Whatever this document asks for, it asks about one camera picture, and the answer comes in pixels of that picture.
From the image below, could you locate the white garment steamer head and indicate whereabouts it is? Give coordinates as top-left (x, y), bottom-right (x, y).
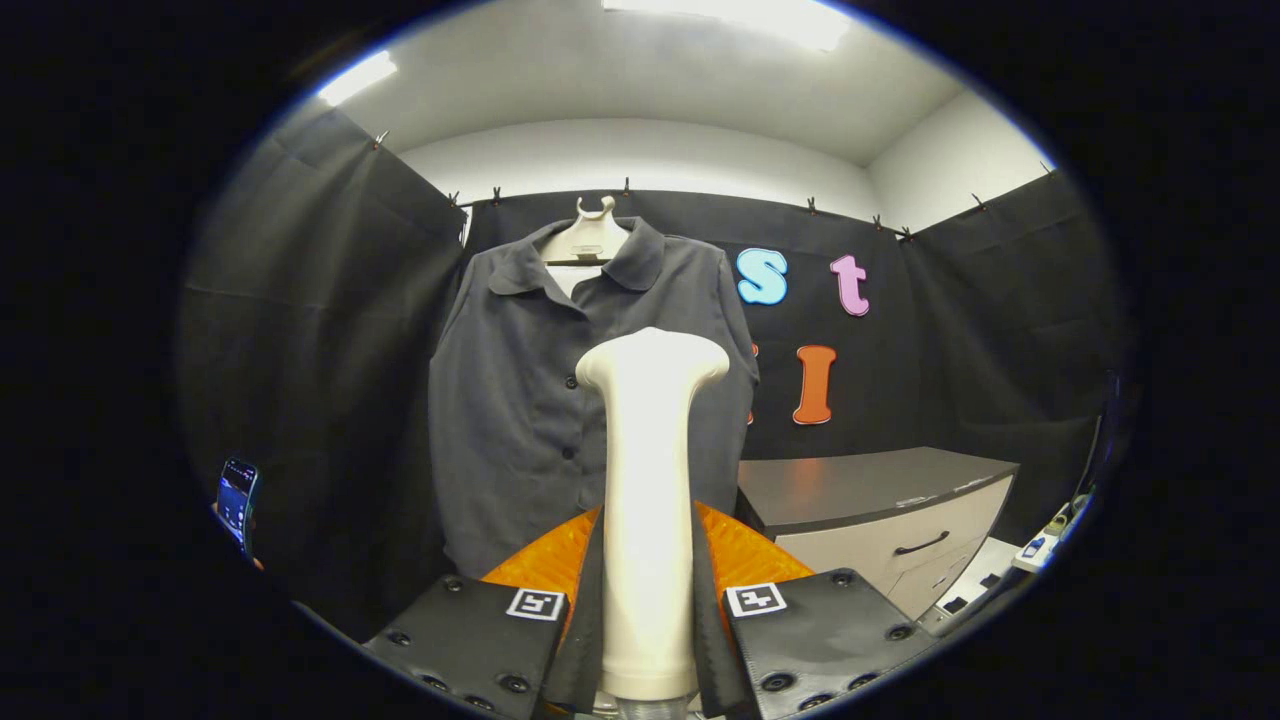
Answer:
top-left (575, 327), bottom-right (732, 703)

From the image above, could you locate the narrow ceiling light panel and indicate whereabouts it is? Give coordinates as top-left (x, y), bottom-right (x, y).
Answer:
top-left (315, 50), bottom-right (399, 108)

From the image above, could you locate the grey top drawer cabinet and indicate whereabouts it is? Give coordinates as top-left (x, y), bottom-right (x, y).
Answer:
top-left (735, 447), bottom-right (1021, 621)

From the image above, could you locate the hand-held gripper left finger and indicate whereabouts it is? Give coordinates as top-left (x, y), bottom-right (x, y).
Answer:
top-left (358, 503), bottom-right (608, 720)

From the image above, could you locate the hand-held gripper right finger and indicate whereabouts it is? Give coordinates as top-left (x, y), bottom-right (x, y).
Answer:
top-left (692, 500), bottom-right (941, 720)

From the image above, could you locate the white power strip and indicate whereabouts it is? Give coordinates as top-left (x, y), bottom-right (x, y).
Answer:
top-left (1012, 505), bottom-right (1076, 573)

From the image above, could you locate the smartphone with lit screen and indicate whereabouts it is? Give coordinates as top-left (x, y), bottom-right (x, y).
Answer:
top-left (215, 457), bottom-right (261, 551)

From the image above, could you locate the large ceiling light panel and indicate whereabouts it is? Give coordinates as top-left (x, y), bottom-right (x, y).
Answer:
top-left (600, 0), bottom-right (853, 53)

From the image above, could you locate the dark grey button shirt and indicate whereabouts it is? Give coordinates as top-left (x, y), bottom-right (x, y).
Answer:
top-left (428, 215), bottom-right (761, 581)

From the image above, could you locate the cream steamer hanger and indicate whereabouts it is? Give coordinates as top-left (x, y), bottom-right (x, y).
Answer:
top-left (540, 195), bottom-right (631, 299)

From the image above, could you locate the row of black backdrop clips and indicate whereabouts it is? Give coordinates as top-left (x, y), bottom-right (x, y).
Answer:
top-left (372, 130), bottom-right (1053, 241)

